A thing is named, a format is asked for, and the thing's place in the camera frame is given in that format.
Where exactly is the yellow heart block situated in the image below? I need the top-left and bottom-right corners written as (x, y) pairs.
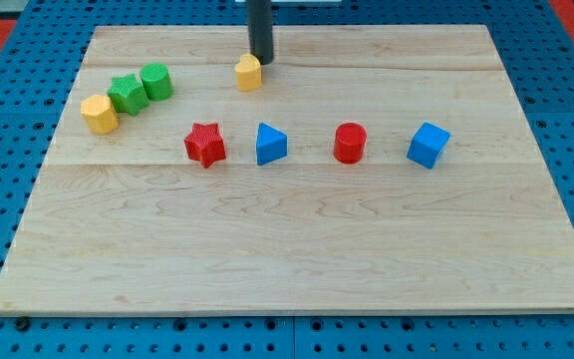
top-left (234, 53), bottom-right (262, 92)

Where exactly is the yellow hexagon block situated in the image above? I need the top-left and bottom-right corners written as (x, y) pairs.
top-left (80, 95), bottom-right (119, 135)

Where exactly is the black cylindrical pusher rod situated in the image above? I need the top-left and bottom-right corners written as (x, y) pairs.
top-left (246, 0), bottom-right (274, 65)

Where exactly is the red star block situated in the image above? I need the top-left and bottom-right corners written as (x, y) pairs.
top-left (183, 123), bottom-right (226, 169)

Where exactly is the red cylinder block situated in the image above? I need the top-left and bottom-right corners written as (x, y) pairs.
top-left (333, 123), bottom-right (367, 165)

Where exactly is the blue cube block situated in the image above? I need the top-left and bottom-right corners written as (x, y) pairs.
top-left (407, 122), bottom-right (451, 169)

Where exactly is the green star block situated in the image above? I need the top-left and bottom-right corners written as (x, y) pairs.
top-left (107, 74), bottom-right (149, 116)

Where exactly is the light wooden board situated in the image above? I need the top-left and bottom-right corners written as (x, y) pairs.
top-left (0, 25), bottom-right (574, 317)

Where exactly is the green cylinder block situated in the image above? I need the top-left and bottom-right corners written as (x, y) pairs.
top-left (140, 63), bottom-right (173, 101)

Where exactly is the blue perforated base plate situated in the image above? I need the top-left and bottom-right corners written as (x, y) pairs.
top-left (0, 0), bottom-right (574, 358)

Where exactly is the blue triangle block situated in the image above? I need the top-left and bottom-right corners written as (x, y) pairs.
top-left (255, 123), bottom-right (288, 166)

